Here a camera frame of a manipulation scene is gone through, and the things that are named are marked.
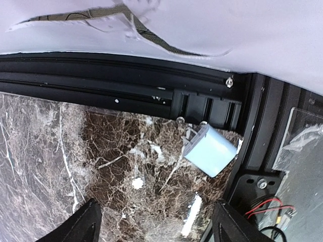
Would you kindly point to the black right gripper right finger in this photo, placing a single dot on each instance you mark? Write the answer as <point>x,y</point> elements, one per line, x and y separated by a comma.
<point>229,225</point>

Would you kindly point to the black front frame rail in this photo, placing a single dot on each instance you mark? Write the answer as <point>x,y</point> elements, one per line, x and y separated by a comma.
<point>263,122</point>

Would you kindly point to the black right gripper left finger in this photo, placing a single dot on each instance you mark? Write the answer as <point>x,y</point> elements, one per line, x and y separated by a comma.
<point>83,225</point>

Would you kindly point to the black right side rail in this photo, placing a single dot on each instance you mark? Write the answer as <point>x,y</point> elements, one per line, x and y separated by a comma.
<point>132,84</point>

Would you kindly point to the light blue charger plug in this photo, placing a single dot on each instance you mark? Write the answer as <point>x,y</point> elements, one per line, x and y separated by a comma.
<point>210,151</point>

